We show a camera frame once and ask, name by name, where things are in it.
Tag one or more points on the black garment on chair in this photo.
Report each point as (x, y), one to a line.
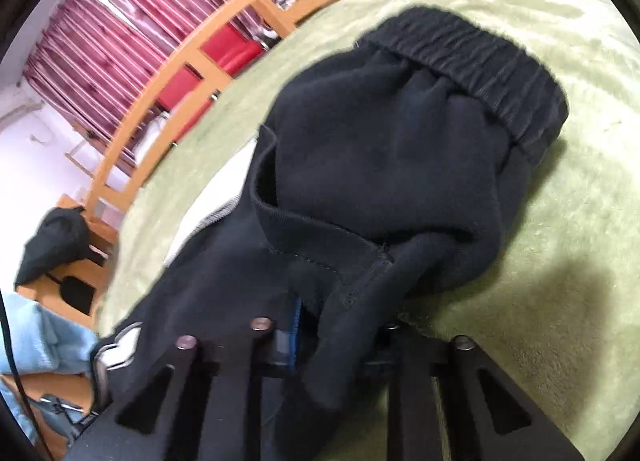
(63, 237)

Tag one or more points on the maroon striped curtain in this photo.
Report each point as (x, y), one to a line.
(96, 56)

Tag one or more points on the black pants with white stripe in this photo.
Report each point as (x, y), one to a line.
(387, 171)

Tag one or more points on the green bed blanket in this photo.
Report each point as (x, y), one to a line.
(560, 311)

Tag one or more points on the red storage box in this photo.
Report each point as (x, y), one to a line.
(231, 51)

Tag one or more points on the wooden chair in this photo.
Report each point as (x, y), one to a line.
(75, 290)

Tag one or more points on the light blue towel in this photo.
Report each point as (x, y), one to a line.
(43, 342)

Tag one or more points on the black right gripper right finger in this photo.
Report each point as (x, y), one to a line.
(448, 400)

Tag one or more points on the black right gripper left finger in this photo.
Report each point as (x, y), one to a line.
(196, 402)

